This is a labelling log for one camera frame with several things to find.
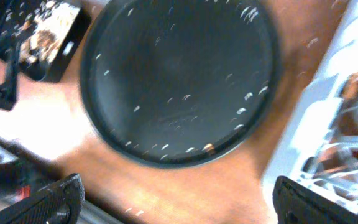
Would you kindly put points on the food scraps in bowl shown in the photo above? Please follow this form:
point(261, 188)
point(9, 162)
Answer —
point(42, 26)

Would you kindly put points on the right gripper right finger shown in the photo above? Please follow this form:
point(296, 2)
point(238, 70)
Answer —
point(315, 201)

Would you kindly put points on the black rectangular tray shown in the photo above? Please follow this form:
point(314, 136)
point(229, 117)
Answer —
point(53, 72)

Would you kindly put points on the round black serving tray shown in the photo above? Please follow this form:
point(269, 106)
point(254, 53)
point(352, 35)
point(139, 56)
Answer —
point(179, 83)

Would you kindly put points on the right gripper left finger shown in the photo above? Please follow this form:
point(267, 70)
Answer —
point(59, 202)

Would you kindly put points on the grey dishwasher rack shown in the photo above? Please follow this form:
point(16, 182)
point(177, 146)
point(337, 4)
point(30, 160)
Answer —
point(312, 120)

